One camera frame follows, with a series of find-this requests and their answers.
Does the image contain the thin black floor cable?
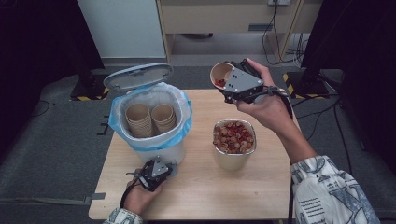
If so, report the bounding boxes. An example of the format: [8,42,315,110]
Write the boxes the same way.
[31,100,51,119]

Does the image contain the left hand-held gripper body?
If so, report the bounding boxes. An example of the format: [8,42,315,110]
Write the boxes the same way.
[125,156,174,192]

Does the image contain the black tape marks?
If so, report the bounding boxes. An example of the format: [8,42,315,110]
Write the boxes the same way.
[96,115,111,136]

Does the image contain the person's left hand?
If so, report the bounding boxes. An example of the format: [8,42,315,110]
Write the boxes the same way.
[123,178,163,217]

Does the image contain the black hanging cables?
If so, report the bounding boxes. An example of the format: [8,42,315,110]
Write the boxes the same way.
[262,0,301,66]

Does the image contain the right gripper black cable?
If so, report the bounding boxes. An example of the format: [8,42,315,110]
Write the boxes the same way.
[260,85,296,224]

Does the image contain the stack of brown paper cups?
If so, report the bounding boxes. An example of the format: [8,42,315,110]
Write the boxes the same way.
[150,103,177,135]
[124,103,154,139]

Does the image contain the dark curtain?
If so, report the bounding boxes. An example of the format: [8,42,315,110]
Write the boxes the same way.
[300,0,396,175]
[0,0,106,162]

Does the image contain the pile of nut shells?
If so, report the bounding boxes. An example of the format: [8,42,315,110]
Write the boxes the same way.
[213,120,256,154]

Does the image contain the long black floor cable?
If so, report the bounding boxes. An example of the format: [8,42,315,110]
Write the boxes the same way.
[333,101,354,176]

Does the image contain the short black floor cable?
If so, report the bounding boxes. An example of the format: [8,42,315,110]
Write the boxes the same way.
[295,99,340,143]

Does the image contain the white cables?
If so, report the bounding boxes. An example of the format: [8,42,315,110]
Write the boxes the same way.
[285,33,309,68]

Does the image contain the blue trash bag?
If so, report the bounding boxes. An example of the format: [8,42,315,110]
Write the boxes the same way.
[107,82,193,152]

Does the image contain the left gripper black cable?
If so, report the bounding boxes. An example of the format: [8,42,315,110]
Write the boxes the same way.
[120,178,141,209]

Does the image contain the person's right hand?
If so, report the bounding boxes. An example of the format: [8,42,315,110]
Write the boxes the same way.
[234,58,297,134]

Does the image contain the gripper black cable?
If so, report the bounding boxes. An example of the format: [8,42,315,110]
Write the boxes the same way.
[260,85,296,224]
[120,178,141,209]

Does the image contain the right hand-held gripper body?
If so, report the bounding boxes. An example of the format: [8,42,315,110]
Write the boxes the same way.
[219,59,275,104]

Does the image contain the white pedal trash can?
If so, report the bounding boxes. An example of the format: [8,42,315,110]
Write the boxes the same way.
[103,63,191,177]

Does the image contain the white cabinet panel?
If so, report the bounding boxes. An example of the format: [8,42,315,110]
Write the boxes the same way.
[77,0,166,59]

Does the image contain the cream square bowl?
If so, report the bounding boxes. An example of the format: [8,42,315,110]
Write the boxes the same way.
[212,119,258,172]

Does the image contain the black stand with striped base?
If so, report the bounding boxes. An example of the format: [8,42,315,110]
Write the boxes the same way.
[69,55,116,102]
[282,66,331,100]

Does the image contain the brown paper cup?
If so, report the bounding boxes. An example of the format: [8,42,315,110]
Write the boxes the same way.
[209,62,235,90]

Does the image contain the grey tape strip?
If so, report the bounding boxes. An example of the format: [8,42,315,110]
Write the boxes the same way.
[83,192,106,203]

